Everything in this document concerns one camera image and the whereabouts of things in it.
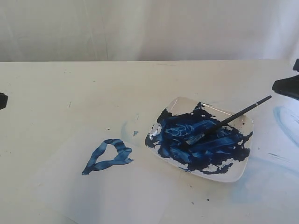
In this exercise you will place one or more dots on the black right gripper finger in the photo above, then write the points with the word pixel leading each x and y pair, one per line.
pixel 288 87

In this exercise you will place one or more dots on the black paintbrush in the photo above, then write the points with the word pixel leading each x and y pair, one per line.
pixel 207 132

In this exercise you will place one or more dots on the white plate with blue paint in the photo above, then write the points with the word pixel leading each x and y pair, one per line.
pixel 221 156

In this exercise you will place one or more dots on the white paper sheet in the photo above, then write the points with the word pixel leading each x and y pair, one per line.
pixel 50 186

